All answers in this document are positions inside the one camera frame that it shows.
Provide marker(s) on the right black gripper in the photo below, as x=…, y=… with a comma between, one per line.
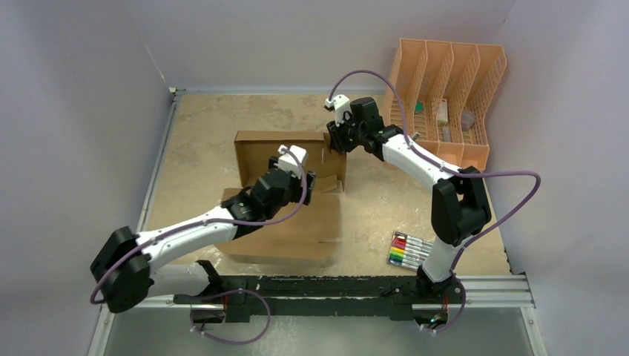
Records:
x=335, y=137

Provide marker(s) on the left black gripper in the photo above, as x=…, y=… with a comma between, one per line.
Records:
x=297, y=194

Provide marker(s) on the brown cardboard box sheet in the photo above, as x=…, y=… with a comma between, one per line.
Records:
x=312, y=233

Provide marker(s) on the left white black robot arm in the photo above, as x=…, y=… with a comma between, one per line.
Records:
x=125, y=269

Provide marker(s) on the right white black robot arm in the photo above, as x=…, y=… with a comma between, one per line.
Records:
x=459, y=207

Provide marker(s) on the white paper box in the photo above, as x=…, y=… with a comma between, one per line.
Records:
x=442, y=112

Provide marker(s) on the green small object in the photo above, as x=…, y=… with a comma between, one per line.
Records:
x=419, y=107

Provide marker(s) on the orange plastic file organizer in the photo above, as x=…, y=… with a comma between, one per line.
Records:
x=443, y=93

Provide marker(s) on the clear plastic cup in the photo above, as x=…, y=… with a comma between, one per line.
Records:
x=467, y=120

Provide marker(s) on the pack of coloured markers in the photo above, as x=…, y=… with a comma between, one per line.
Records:
x=408, y=252

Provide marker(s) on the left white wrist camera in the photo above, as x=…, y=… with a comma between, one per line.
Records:
x=292, y=159

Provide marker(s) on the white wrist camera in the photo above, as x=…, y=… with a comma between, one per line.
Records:
x=292, y=159
x=340, y=105

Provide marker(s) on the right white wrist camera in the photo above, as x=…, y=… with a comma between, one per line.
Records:
x=340, y=105

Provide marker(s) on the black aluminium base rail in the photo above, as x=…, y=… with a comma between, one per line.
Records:
x=399, y=298

